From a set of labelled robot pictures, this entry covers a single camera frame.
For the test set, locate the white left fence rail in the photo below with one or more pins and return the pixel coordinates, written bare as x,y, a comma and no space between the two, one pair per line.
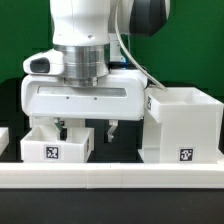
4,139

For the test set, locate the white drawer cabinet frame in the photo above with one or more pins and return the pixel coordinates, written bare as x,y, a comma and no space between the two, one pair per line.
181,125

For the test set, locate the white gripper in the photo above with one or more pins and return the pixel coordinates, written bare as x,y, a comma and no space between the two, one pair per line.
45,93

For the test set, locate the white fence rail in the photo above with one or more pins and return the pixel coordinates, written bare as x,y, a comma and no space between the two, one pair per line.
4,139
90,175

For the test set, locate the white drawer box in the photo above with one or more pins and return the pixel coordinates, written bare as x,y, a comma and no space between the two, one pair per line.
42,145
49,121

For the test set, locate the white front fence rail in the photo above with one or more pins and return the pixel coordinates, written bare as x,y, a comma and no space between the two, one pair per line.
90,175

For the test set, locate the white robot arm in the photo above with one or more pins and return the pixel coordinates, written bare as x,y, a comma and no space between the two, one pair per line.
83,75

